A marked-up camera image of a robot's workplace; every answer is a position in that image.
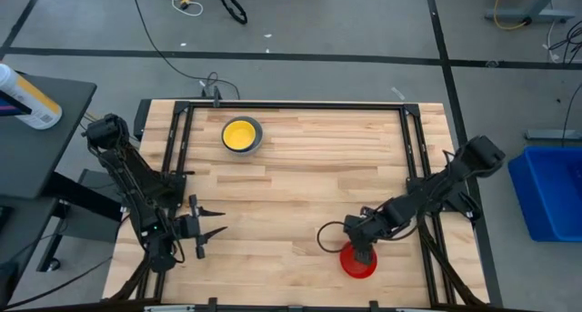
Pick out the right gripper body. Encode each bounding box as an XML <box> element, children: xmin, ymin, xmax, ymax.
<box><xmin>343</xmin><ymin>213</ymin><xmax>381</xmax><ymax>254</ymax></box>

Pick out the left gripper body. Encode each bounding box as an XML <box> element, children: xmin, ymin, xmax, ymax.
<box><xmin>175</xmin><ymin>193</ymin><xmax>206</xmax><ymax>260</ymax></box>

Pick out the red bowl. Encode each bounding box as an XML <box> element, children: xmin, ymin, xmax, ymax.
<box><xmin>339</xmin><ymin>241</ymin><xmax>378</xmax><ymax>279</ymax></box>

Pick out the yellow bowl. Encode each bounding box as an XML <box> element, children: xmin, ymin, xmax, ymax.
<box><xmin>222</xmin><ymin>119</ymin><xmax>257</xmax><ymax>152</ymax></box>

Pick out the grey bowl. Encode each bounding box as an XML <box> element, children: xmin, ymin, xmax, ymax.
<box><xmin>220</xmin><ymin>116</ymin><xmax>265</xmax><ymax>156</ymax></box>

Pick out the black side table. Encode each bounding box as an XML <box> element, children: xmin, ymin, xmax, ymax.
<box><xmin>0</xmin><ymin>73</ymin><xmax>124</xmax><ymax>277</ymax></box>

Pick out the blue plastic bin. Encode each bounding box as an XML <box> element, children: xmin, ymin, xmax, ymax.
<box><xmin>507</xmin><ymin>146</ymin><xmax>582</xmax><ymax>243</ymax></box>

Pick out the white yellow wipes canister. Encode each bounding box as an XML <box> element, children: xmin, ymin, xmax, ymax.
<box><xmin>0</xmin><ymin>63</ymin><xmax>64</xmax><ymax>131</ymax></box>

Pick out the grey flat desk foot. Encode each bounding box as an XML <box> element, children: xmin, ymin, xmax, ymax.
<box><xmin>524</xmin><ymin>128</ymin><xmax>582</xmax><ymax>143</ymax></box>

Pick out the dark flat device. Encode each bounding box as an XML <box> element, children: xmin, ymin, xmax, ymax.
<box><xmin>0</xmin><ymin>89</ymin><xmax>33</xmax><ymax>117</ymax></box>

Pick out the grey desk leg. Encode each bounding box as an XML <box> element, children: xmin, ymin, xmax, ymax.
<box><xmin>483</xmin><ymin>0</ymin><xmax>577</xmax><ymax>25</ymax></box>

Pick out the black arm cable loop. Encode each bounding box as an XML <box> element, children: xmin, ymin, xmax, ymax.
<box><xmin>316</xmin><ymin>219</ymin><xmax>349</xmax><ymax>255</ymax></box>

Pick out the black frame-mounted clamp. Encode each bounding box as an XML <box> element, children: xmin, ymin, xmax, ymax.
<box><xmin>202</xmin><ymin>85</ymin><xmax>224</xmax><ymax>108</ymax></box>

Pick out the black cable under table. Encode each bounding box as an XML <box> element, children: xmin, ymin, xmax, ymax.
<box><xmin>8</xmin><ymin>256</ymin><xmax>114</xmax><ymax>311</ymax></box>

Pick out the black aluminium table frame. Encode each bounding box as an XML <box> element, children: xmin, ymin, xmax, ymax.
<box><xmin>104</xmin><ymin>98</ymin><xmax>490</xmax><ymax>312</ymax></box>

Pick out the long black floor cable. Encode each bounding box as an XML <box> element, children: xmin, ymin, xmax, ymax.
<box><xmin>130</xmin><ymin>0</ymin><xmax>241</xmax><ymax>100</ymax></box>

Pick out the black cable ring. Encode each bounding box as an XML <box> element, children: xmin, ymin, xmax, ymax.
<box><xmin>219</xmin><ymin>0</ymin><xmax>249</xmax><ymax>25</ymax></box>

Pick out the white coiled cable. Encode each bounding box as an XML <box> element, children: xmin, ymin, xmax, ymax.
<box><xmin>158</xmin><ymin>0</ymin><xmax>205</xmax><ymax>17</ymax></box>

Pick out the yellow floor cable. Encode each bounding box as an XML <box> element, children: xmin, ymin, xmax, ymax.
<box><xmin>493</xmin><ymin>0</ymin><xmax>531</xmax><ymax>31</ymax></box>

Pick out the black cable bundle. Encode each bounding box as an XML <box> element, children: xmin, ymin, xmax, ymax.
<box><xmin>547</xmin><ymin>23</ymin><xmax>582</xmax><ymax>63</ymax></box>

